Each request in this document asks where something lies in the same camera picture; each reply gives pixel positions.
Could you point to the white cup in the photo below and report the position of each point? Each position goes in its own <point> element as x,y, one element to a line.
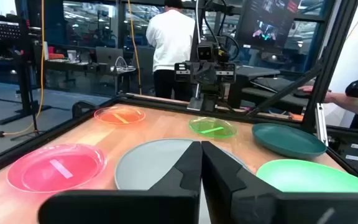
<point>71,55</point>

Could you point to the black tripod stand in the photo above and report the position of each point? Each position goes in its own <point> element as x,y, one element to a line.
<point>35,124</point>

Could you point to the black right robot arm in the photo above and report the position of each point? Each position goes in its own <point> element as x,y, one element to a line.
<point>207,102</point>

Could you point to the orange transparent plastic plate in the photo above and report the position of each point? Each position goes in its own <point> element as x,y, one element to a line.
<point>130,115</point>

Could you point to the grey plastic plate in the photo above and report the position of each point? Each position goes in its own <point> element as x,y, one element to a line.
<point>148,165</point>

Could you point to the large black monitor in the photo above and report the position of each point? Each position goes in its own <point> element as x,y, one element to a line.
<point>269,25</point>

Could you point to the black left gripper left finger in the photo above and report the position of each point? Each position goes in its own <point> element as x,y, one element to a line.
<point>154,207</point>

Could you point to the person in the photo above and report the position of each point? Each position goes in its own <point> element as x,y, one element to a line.
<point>171,40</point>

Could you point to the grey laptop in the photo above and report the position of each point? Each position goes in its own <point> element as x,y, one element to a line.
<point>109,56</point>

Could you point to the green transparent plastic plate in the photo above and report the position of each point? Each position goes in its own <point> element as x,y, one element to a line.
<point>204,124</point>

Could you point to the black perforated stand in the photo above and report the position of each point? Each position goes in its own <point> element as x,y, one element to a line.
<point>3,29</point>

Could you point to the pink transparent plastic plate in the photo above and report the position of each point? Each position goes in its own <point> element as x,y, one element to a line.
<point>42,174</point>

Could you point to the black work desk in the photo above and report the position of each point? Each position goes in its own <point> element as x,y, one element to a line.
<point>73,66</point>

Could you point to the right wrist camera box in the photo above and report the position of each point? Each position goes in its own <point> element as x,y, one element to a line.
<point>204,51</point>

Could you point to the dark teal plastic plate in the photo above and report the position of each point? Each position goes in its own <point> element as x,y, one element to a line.
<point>287,140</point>

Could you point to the light green plastic plate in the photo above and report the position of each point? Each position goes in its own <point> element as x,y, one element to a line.
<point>306,177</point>

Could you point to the black aluminium table frame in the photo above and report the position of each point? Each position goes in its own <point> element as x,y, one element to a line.
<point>42,140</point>

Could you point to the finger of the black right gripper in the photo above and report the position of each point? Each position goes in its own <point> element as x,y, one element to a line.
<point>211,76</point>
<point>199,76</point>

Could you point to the person's hand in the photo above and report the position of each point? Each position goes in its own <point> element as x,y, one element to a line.
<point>306,89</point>

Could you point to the black table clamp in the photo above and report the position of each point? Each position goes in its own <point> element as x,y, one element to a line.
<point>82,109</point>

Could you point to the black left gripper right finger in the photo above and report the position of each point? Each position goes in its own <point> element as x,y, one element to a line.
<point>244,205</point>

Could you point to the black side desk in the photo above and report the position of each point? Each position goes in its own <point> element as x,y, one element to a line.
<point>259,73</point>

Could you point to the person's forearm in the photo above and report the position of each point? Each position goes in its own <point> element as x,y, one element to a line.
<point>343,102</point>

